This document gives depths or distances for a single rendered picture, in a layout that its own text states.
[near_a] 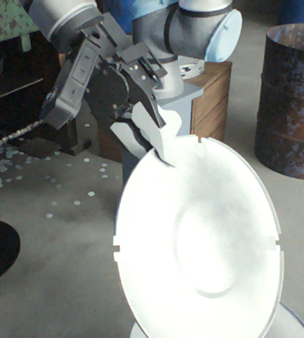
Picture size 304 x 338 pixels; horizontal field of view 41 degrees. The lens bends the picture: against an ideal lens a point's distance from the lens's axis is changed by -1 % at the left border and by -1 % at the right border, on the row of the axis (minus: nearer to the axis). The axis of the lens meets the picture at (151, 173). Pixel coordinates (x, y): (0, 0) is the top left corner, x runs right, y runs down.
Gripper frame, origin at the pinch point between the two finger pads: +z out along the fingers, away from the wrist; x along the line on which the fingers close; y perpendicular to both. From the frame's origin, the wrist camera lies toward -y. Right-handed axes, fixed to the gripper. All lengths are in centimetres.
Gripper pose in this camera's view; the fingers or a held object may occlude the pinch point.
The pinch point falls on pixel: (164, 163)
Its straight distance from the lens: 50.7
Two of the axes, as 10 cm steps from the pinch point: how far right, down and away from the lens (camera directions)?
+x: -6.0, 3.9, 6.9
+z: 6.0, 7.9, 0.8
